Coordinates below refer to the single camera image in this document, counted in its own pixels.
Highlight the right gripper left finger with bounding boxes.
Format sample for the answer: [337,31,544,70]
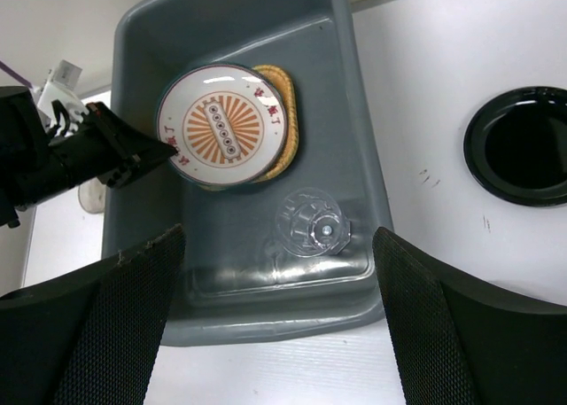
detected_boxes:
[1,225,185,404]

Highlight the grey plastic bin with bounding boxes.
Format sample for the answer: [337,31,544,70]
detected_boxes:
[103,0,392,347]

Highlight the round patterned plate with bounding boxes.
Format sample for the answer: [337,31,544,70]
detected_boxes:
[155,63,290,188]

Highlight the black round plate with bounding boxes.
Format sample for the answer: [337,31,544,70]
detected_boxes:
[463,86,566,207]

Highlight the clear plastic cup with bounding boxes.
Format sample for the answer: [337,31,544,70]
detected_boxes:
[275,187,351,258]

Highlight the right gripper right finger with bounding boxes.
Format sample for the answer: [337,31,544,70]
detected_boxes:
[373,227,566,404]

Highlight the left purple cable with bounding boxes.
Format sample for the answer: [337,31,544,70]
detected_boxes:
[0,58,35,91]

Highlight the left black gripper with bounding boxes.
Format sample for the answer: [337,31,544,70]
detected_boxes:
[1,86,175,228]

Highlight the clear square small dish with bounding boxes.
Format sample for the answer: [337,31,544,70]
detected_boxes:
[78,178,106,214]

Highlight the woven bamboo square tray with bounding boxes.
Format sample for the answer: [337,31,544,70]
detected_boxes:
[187,65,299,190]

